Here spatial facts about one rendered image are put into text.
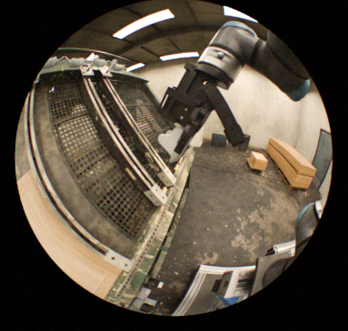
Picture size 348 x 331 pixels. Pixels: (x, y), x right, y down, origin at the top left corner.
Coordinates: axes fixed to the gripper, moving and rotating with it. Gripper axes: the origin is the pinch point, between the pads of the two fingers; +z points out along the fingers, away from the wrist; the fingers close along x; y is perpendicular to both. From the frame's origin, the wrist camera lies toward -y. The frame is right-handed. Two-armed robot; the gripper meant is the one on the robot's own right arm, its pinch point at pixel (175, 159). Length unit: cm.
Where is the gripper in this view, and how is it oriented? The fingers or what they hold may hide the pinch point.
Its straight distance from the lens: 24.9
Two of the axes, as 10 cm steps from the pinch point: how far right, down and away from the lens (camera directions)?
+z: -4.3, 7.1, 5.6
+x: -3.9, 4.2, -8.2
